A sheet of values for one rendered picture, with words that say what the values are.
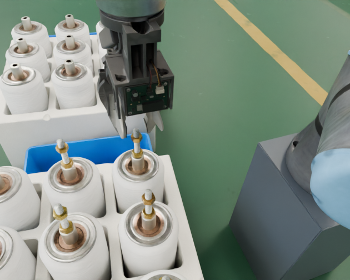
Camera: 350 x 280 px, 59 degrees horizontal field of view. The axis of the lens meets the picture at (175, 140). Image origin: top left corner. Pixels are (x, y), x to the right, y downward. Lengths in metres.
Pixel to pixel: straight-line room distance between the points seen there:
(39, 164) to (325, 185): 0.70
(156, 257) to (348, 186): 0.30
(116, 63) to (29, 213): 0.34
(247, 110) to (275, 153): 0.56
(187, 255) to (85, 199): 0.20
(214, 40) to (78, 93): 0.84
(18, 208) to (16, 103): 0.31
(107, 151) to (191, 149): 0.26
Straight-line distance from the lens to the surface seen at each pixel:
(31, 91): 0.80
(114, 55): 0.40
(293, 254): 0.59
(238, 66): 1.32
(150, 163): 0.57
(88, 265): 0.50
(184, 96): 1.12
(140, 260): 0.51
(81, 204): 0.57
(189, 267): 0.55
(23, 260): 0.54
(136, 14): 0.33
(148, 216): 0.47
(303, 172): 0.52
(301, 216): 0.53
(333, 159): 0.31
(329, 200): 0.33
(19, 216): 0.60
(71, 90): 0.78
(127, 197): 0.57
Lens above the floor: 0.70
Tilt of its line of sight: 47 degrees down
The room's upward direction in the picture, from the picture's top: 4 degrees clockwise
